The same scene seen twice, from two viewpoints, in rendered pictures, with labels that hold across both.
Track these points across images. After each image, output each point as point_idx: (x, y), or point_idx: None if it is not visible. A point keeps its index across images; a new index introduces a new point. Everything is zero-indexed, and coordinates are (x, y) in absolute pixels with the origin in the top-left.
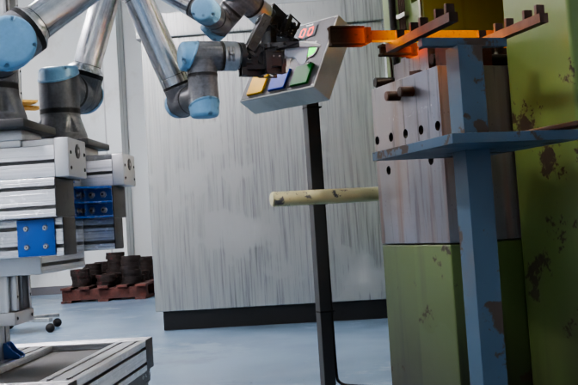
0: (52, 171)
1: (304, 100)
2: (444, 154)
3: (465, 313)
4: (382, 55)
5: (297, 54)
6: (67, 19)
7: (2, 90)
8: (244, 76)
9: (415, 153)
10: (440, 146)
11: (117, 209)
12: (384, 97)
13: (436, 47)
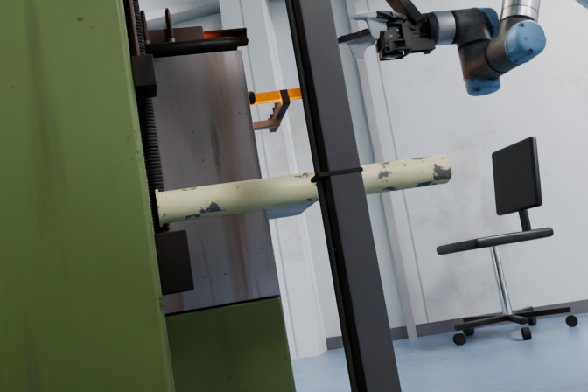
0: None
1: None
2: (269, 209)
3: (289, 348)
4: (246, 45)
5: (362, 46)
6: (576, 0)
7: None
8: (428, 51)
9: (303, 206)
10: (300, 213)
11: None
12: (255, 97)
13: (265, 127)
